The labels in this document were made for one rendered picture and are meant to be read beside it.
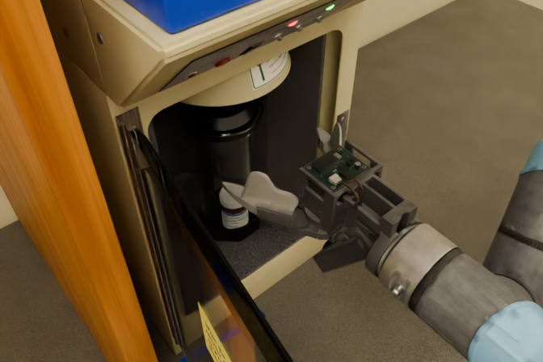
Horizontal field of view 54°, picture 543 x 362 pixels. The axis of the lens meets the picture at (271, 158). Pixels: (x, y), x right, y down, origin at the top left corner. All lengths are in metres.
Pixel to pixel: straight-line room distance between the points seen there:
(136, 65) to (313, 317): 0.57
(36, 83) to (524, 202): 0.46
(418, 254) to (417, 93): 0.80
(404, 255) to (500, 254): 0.12
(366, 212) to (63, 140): 0.30
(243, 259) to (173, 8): 0.54
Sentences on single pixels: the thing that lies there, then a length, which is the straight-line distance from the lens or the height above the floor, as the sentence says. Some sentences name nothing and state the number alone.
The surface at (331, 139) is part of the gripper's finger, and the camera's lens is 0.65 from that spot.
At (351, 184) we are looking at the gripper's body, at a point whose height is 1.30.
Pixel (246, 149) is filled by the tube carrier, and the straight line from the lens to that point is 0.71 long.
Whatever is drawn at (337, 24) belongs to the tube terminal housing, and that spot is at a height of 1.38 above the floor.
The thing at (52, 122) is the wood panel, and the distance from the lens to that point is 0.34.
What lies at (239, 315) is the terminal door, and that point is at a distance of 0.33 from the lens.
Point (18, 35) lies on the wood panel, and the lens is 0.31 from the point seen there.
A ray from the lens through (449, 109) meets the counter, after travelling 1.25.
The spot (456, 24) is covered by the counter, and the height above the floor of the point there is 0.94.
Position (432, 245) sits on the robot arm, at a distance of 0.51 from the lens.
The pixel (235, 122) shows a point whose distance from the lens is 0.67.
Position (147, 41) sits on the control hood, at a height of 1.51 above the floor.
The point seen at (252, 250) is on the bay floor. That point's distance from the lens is 0.82.
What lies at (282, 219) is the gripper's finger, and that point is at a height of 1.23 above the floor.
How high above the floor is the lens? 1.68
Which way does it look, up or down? 44 degrees down
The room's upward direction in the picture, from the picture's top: straight up
